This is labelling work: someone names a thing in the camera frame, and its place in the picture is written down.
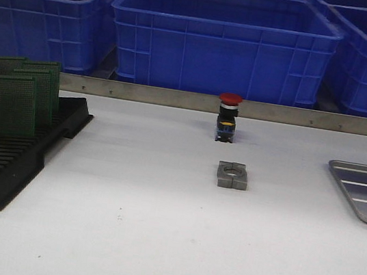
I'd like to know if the green perforated circuit board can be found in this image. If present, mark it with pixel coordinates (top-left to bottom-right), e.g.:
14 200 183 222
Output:
0 75 36 138
22 59 62 114
13 68 53 127
0 56 27 75

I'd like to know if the black slotted board rack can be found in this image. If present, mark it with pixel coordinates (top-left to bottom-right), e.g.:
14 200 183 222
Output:
0 96 92 211

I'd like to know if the red emergency stop button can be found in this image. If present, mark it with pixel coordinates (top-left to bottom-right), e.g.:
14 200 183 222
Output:
215 92 243 143

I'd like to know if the grey metal clamp block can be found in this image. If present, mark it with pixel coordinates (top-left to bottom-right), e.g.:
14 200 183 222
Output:
217 161 248 191

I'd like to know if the blue plastic bin centre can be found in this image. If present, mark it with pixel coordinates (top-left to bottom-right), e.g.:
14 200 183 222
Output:
113 0 342 109

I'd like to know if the blue plastic bin left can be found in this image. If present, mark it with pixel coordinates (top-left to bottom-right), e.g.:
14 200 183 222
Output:
0 0 115 75

